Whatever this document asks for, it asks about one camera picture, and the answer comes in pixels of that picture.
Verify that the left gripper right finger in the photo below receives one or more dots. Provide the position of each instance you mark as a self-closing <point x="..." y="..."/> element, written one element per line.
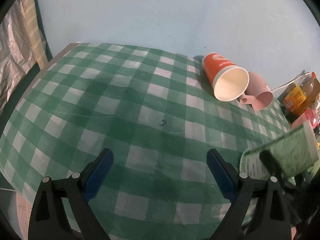
<point x="258" y="209"/>

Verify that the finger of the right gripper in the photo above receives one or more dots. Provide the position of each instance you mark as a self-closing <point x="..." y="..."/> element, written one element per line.
<point x="272" y="166"/>

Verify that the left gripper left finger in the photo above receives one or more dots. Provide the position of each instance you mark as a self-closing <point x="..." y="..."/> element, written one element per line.
<point x="48" y="219"/>

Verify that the green leaf paper cup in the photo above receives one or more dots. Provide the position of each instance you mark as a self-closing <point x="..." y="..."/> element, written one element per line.
<point x="295" y="152"/>

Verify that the red paper cup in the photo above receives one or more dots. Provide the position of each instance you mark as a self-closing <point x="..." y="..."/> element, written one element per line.
<point x="227" y="80"/>

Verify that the pink package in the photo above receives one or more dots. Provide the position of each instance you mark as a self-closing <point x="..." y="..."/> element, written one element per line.
<point x="310" y="115"/>

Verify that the pink plastic mug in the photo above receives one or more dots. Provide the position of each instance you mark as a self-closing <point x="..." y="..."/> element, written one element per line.
<point x="257" y="94"/>

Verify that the brown drink bottle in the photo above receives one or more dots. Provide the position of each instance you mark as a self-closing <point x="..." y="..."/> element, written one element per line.
<point x="310" y="89"/>

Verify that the green checkered tablecloth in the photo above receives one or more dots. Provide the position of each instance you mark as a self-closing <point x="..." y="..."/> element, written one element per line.
<point x="157" y="113"/>

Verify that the silver foil sheet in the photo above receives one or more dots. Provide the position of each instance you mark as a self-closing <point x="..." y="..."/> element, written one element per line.
<point x="17" y="57"/>

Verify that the striped beige fabric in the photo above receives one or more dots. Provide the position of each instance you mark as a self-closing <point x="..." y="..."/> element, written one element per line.
<point x="37" y="40"/>

